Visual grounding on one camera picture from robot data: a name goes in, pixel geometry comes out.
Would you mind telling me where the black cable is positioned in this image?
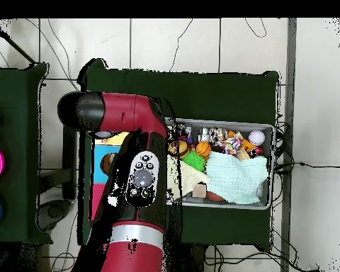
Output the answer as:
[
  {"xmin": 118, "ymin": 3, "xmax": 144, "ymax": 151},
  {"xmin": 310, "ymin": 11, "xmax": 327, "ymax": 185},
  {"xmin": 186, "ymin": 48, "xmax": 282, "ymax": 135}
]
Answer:
[{"xmin": 274, "ymin": 160, "xmax": 340, "ymax": 171}]

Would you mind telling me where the colourful polka dot cloth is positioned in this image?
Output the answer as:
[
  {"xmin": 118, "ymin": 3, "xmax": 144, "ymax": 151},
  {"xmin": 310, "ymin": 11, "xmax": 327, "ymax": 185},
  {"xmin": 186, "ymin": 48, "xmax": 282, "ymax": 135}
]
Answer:
[{"xmin": 215, "ymin": 132, "xmax": 244, "ymax": 156}]

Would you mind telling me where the hamburger toy ball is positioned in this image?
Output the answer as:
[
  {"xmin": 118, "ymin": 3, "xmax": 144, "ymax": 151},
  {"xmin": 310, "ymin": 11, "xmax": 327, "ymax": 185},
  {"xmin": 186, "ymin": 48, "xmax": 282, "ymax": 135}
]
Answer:
[{"xmin": 168, "ymin": 140, "xmax": 190, "ymax": 159}]

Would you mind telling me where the mint green waffle cloth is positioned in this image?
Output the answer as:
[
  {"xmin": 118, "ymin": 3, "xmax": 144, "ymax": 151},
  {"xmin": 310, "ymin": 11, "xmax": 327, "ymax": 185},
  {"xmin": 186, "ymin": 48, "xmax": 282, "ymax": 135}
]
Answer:
[{"xmin": 205, "ymin": 150, "xmax": 270, "ymax": 205}]

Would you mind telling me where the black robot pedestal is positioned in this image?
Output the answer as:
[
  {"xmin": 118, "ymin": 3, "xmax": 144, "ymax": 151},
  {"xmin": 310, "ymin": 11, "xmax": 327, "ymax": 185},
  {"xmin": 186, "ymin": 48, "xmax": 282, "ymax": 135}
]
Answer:
[{"xmin": 166, "ymin": 242, "xmax": 207, "ymax": 272}]

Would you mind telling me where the black tripod leg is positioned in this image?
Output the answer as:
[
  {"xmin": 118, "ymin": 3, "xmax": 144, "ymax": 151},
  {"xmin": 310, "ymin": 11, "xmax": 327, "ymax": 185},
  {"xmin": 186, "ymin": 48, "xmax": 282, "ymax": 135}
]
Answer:
[{"xmin": 0, "ymin": 18, "xmax": 37, "ymax": 64}]

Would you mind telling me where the cream waffle cloth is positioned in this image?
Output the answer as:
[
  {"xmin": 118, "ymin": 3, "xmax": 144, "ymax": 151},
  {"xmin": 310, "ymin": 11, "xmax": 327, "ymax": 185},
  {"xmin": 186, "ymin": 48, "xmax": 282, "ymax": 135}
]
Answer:
[{"xmin": 166, "ymin": 154, "xmax": 210, "ymax": 203}]

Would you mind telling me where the green spiky rubber ball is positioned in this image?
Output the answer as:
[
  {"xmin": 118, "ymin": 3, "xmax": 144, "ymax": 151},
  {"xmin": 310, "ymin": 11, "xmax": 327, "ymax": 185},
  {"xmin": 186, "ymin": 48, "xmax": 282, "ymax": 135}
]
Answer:
[{"xmin": 182, "ymin": 149, "xmax": 208, "ymax": 173}]

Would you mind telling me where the dark green tablecloth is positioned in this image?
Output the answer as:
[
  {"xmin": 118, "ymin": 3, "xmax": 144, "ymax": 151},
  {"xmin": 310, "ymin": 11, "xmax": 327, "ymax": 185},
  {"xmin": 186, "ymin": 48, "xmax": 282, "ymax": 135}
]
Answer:
[
  {"xmin": 77, "ymin": 58, "xmax": 281, "ymax": 250},
  {"xmin": 0, "ymin": 62, "xmax": 53, "ymax": 245}
]

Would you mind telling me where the wooden box with three holes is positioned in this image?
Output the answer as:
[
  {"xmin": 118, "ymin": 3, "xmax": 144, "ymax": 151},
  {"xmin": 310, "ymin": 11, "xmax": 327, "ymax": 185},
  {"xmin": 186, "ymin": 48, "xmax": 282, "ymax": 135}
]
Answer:
[{"xmin": 89, "ymin": 131, "xmax": 130, "ymax": 222}]

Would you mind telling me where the orange toy basketball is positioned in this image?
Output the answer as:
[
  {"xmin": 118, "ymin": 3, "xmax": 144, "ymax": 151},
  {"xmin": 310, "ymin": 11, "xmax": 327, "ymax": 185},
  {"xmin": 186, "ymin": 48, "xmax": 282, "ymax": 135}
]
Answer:
[{"xmin": 194, "ymin": 140, "xmax": 213, "ymax": 157}]

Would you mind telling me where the shallow mesh bin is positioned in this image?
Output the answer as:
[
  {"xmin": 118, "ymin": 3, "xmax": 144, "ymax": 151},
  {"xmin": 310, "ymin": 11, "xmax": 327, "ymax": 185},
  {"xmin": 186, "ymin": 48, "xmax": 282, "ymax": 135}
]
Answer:
[{"xmin": 165, "ymin": 117, "xmax": 276, "ymax": 210}]

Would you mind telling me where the grey metal bar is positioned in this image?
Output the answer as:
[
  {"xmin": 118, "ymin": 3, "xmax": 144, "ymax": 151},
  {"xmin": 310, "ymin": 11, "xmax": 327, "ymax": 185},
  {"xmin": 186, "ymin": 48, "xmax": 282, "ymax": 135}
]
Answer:
[{"xmin": 280, "ymin": 18, "xmax": 298, "ymax": 272}]

